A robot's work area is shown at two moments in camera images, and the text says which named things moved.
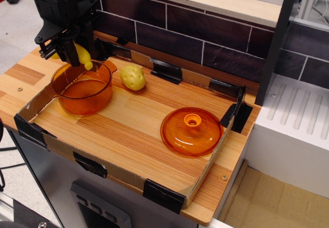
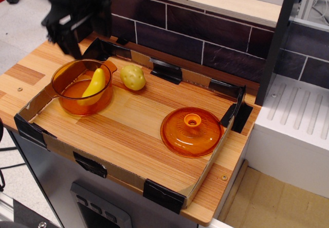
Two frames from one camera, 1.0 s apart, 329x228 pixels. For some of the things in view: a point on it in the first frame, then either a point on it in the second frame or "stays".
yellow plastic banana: (83, 55) to (92, 94)
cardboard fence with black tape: (235, 120) stays
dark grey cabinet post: (277, 42) stays
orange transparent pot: (81, 91) stays
